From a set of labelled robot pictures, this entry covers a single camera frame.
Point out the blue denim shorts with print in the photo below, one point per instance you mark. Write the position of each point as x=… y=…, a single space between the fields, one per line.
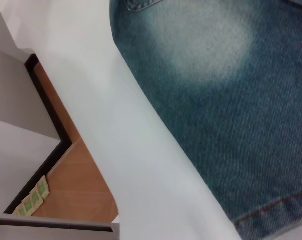
x=216 y=100

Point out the green and cream sticker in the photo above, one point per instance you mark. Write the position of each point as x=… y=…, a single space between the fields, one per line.
x=26 y=205
x=36 y=197
x=18 y=211
x=42 y=188

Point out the grey metal beam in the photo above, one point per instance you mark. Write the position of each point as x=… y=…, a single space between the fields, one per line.
x=53 y=228

